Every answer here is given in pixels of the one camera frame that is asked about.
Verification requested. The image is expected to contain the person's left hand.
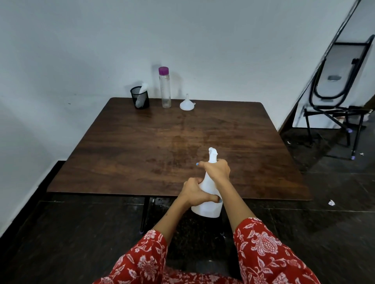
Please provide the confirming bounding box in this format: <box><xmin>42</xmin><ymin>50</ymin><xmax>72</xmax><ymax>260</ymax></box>
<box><xmin>178</xmin><ymin>177</ymin><xmax>220</xmax><ymax>209</ymax></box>

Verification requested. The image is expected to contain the person's right hand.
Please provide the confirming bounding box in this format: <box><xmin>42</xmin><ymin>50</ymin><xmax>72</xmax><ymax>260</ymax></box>
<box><xmin>196</xmin><ymin>159</ymin><xmax>231</xmax><ymax>185</ymax></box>

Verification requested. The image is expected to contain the white spray bottle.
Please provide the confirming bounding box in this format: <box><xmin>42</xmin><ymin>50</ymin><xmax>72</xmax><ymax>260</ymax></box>
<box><xmin>191</xmin><ymin>147</ymin><xmax>223</xmax><ymax>219</ymax></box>

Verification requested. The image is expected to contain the person's right forearm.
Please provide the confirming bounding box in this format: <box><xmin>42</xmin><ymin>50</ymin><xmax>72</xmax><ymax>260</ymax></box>
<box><xmin>215</xmin><ymin>178</ymin><xmax>257</xmax><ymax>233</ymax></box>

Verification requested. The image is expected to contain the person's left forearm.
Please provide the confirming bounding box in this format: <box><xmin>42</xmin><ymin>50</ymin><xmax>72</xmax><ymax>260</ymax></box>
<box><xmin>152</xmin><ymin>197</ymin><xmax>191</xmax><ymax>248</ymax></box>

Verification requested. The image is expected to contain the red floral garment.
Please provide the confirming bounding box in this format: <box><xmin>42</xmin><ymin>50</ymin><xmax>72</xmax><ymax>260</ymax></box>
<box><xmin>92</xmin><ymin>217</ymin><xmax>321</xmax><ymax>284</ymax></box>

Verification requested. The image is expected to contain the brown wooden table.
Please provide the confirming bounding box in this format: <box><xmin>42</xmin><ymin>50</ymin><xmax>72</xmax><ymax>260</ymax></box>
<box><xmin>47</xmin><ymin>97</ymin><xmax>312</xmax><ymax>234</ymax></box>

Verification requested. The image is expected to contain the white plastic funnel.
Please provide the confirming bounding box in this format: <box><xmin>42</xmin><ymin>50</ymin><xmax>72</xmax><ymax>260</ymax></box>
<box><xmin>179</xmin><ymin>94</ymin><xmax>196</xmax><ymax>111</ymax></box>

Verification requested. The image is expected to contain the clear bottle with purple cap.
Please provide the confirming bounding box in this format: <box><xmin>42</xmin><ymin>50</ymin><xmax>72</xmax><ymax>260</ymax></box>
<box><xmin>158</xmin><ymin>66</ymin><xmax>172</xmax><ymax>109</ymax></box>

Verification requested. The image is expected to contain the black mesh pen holder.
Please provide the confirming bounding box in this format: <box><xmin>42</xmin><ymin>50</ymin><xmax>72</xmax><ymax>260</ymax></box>
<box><xmin>130</xmin><ymin>86</ymin><xmax>150</xmax><ymax>110</ymax></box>

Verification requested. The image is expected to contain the white cloth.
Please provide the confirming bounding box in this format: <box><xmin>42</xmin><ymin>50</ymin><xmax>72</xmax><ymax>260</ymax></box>
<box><xmin>135</xmin><ymin>83</ymin><xmax>149</xmax><ymax>108</ymax></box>

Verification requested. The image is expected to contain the folded black metal table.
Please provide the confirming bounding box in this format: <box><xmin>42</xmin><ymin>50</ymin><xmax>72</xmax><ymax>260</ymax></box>
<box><xmin>303</xmin><ymin>35</ymin><xmax>375</xmax><ymax>161</ymax></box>

